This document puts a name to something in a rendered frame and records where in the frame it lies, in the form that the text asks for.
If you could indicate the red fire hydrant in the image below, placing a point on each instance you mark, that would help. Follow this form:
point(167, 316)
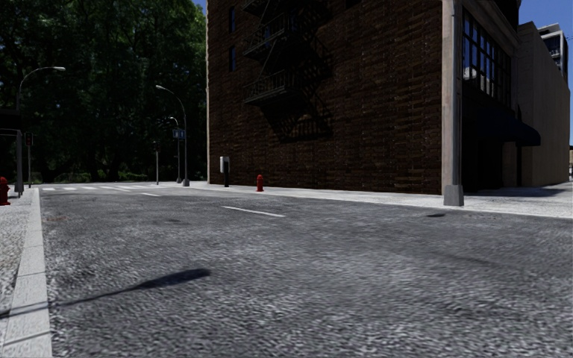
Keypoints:
point(3, 191)
point(259, 183)

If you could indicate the red brick building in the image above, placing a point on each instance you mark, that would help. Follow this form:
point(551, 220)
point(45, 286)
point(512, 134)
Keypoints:
point(367, 112)

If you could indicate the grey street lamp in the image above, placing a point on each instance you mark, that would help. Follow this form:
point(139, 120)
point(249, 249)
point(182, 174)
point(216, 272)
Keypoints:
point(185, 147)
point(178, 152)
point(19, 156)

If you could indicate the grey pole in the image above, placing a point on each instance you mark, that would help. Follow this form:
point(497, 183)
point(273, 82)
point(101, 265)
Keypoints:
point(452, 112)

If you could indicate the trees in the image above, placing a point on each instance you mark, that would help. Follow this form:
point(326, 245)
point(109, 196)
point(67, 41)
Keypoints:
point(103, 89)

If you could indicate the pale concrete building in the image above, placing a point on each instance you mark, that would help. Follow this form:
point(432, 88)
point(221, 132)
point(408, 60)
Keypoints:
point(544, 116)

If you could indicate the glass tower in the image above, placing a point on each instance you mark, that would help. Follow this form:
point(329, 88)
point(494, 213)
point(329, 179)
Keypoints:
point(555, 44)

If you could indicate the white box on a post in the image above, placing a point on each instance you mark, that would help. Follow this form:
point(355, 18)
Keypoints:
point(224, 164)

